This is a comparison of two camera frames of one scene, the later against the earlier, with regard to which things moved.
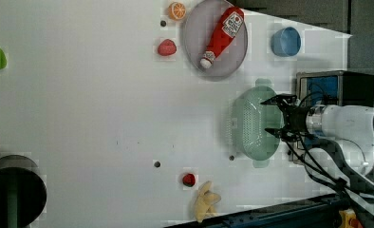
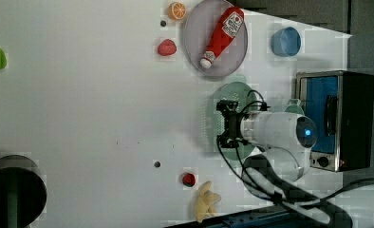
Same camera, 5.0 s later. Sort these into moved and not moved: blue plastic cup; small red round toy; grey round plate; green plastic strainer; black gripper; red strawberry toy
Moved: green plastic strainer; black gripper
Not moved: grey round plate; small red round toy; red strawberry toy; blue plastic cup
